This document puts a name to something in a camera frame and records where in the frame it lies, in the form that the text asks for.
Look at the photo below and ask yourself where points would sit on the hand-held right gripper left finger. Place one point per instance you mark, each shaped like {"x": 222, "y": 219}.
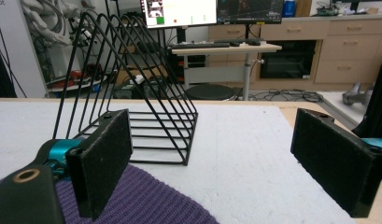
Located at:
{"x": 101, "y": 161}

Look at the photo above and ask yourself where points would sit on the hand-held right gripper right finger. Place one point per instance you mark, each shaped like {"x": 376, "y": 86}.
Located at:
{"x": 332, "y": 161}

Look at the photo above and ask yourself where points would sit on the purple knitted cloth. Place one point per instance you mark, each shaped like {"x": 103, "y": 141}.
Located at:
{"x": 138, "y": 202}

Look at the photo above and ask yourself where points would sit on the black curtain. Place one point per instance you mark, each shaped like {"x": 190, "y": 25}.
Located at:
{"x": 377, "y": 93}

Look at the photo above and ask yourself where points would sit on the white foam mat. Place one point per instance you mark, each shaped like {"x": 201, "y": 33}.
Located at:
{"x": 235, "y": 161}

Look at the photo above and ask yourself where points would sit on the wooden drawer cabinet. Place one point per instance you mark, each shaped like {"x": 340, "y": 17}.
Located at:
{"x": 350, "y": 49}

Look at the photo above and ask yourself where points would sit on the black round stool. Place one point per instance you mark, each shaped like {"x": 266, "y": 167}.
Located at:
{"x": 209, "y": 92}

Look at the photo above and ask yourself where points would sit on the black computer mouse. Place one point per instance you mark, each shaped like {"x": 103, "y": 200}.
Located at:
{"x": 254, "y": 42}

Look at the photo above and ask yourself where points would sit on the light wooden desk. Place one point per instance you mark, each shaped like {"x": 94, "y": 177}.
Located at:
{"x": 229, "y": 53}

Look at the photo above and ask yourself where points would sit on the black keyboard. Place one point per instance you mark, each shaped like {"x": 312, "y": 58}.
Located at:
{"x": 200, "y": 45}

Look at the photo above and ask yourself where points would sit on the white screen monitor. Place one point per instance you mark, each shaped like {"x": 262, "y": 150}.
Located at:
{"x": 179, "y": 12}

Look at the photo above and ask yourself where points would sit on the dark screen monitor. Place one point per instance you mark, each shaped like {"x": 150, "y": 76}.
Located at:
{"x": 250, "y": 11}

